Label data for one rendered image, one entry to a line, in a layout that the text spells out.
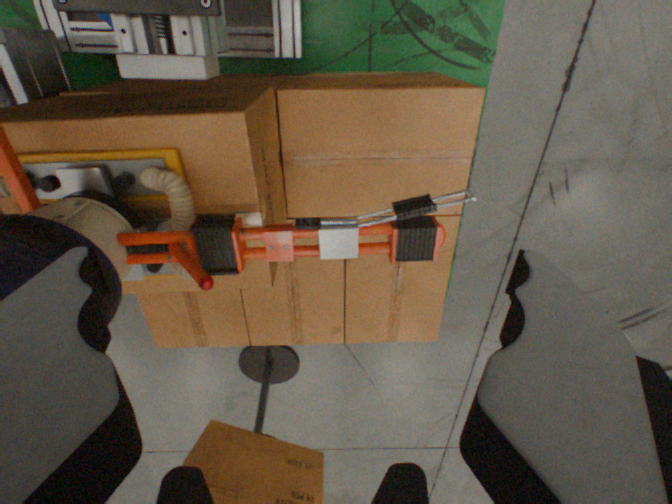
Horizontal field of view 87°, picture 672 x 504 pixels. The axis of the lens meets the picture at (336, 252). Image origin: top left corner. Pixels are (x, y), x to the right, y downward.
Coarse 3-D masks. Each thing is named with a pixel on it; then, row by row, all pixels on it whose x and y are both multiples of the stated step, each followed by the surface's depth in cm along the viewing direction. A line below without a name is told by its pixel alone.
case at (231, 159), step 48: (96, 96) 93; (144, 96) 89; (192, 96) 85; (240, 96) 82; (48, 144) 66; (96, 144) 66; (144, 144) 66; (192, 144) 67; (240, 144) 67; (192, 192) 72; (240, 192) 72; (144, 288) 84; (192, 288) 84; (240, 288) 85
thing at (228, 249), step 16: (192, 224) 60; (208, 224) 59; (224, 224) 59; (240, 224) 63; (192, 240) 60; (208, 240) 61; (224, 240) 61; (192, 256) 61; (208, 256) 62; (224, 256) 62; (240, 256) 62; (208, 272) 63; (224, 272) 63
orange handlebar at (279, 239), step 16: (0, 128) 52; (0, 144) 52; (0, 160) 53; (16, 160) 55; (16, 176) 55; (16, 192) 56; (32, 192) 57; (32, 208) 57; (272, 224) 63; (288, 224) 63; (384, 224) 62; (128, 240) 61; (144, 240) 61; (160, 240) 61; (176, 240) 61; (240, 240) 62; (272, 240) 61; (288, 240) 61; (128, 256) 63; (144, 256) 63; (160, 256) 63; (256, 256) 63; (272, 256) 63; (288, 256) 63; (304, 256) 64
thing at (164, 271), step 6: (144, 264) 77; (150, 264) 74; (156, 264) 75; (162, 264) 76; (168, 264) 77; (144, 270) 78; (150, 270) 75; (156, 270) 75; (162, 270) 78; (168, 270) 78; (150, 276) 79; (156, 276) 79; (162, 276) 80; (168, 276) 80; (174, 276) 80
